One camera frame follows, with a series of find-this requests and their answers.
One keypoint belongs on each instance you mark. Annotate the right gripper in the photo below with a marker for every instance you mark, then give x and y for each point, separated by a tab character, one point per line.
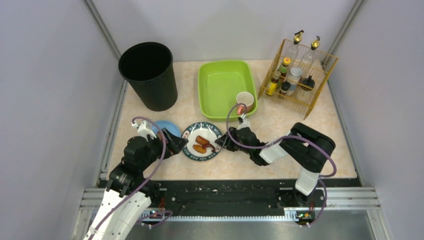
231	138

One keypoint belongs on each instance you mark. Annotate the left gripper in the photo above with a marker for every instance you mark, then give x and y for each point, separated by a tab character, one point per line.
168	142

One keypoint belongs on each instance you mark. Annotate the white plate green rim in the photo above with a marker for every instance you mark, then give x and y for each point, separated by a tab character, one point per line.
205	129

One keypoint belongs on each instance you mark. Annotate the pink mug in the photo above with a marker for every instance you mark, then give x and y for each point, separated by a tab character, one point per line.
247	99

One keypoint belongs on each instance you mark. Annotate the small yellow label bottle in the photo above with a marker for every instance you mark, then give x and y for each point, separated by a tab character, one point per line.
275	79

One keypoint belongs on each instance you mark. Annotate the small black cap bottle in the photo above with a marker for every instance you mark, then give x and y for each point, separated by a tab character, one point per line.
285	89

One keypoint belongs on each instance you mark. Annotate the green label sauce bottle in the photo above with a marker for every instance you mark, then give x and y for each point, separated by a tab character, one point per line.
283	68

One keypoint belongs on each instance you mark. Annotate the silver lid glass jar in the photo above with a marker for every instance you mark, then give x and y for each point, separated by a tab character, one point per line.
293	77

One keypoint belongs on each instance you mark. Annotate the black lid seasoning jar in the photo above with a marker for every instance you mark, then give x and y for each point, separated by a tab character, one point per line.
305	91

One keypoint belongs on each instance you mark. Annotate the clear oil dispenser bottle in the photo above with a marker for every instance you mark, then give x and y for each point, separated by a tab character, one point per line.
294	48

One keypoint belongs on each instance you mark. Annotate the dark sauce dispenser bottle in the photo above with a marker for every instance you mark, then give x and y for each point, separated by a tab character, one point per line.
309	57

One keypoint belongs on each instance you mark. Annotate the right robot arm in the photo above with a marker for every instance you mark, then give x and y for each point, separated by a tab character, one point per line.
309	148

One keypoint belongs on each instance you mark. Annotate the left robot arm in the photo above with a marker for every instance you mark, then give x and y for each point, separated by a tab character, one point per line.
128	193

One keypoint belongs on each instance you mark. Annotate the blue plate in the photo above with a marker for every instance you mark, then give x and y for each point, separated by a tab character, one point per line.
169	127

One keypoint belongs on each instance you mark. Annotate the dark red octopus tentacle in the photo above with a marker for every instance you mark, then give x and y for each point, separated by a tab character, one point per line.
209	145

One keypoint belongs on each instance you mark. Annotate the brown sausage piece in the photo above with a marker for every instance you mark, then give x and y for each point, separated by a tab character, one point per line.
201	140

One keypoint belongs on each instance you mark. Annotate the orange food slice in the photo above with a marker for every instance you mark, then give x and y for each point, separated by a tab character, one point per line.
199	149

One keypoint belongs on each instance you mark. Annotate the green plastic basin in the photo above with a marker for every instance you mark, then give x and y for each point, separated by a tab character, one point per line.
219	83

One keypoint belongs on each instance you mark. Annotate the black plastic trash bin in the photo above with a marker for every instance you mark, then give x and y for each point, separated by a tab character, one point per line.
148	68

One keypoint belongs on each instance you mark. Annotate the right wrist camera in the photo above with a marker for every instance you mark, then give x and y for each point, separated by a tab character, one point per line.
243	122

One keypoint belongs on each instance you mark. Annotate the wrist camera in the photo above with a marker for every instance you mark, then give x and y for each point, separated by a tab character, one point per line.
243	122
144	129

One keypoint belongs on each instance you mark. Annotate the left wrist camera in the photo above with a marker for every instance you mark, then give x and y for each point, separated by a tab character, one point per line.
144	129

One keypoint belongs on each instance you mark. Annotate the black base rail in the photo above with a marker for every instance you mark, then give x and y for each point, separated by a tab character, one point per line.
234	199

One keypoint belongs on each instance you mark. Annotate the gold wire basket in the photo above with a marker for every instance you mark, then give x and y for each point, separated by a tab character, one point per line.
321	70

